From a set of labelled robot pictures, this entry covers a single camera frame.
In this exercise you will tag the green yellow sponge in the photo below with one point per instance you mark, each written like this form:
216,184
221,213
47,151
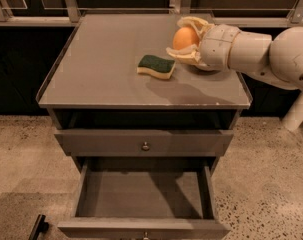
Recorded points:
156,67

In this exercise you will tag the metal middle drawer knob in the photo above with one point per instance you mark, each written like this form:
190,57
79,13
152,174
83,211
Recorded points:
145,236

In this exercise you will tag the white bowl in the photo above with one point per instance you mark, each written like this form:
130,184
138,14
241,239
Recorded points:
208,68

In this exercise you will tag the metal top drawer knob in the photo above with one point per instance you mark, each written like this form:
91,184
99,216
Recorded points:
145,146

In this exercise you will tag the grey top drawer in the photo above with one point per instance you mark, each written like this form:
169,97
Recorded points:
127,143

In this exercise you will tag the grey drawer cabinet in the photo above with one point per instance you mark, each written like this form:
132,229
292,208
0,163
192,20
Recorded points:
95,85

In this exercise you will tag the orange fruit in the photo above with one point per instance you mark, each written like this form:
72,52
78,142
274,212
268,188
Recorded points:
185,37

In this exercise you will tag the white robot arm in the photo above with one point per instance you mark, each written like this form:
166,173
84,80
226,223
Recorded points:
277,61

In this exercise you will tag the metal railing frame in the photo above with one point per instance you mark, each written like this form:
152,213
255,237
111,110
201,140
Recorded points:
243,13

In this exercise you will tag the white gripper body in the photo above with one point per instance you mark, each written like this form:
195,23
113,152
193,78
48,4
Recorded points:
217,45

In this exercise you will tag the grey open middle drawer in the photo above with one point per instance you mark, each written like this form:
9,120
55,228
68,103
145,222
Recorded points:
121,198

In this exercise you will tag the black handle object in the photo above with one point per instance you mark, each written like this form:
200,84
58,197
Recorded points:
40,226

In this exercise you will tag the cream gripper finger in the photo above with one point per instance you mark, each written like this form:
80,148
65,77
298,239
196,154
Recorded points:
189,55
200,26

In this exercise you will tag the metal drawer knob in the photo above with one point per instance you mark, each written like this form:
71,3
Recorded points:
145,146
145,236

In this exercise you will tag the white post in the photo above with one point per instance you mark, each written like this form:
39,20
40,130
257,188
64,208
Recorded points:
294,117

